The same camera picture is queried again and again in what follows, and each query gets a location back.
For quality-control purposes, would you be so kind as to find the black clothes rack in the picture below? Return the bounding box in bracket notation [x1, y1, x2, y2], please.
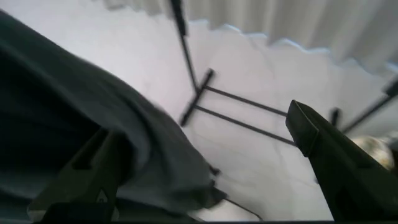
[169, 0, 398, 147]

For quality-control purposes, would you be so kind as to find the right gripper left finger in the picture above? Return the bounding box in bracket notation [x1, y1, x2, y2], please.
[27, 128, 126, 223]

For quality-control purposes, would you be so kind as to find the dark grey sleeveless top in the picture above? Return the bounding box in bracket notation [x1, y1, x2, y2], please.
[0, 8, 228, 223]

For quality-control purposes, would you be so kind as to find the cream printed garment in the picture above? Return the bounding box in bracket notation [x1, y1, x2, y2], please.
[350, 134, 396, 171]

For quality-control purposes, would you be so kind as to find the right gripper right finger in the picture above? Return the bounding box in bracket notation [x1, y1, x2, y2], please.
[285, 100, 398, 222]

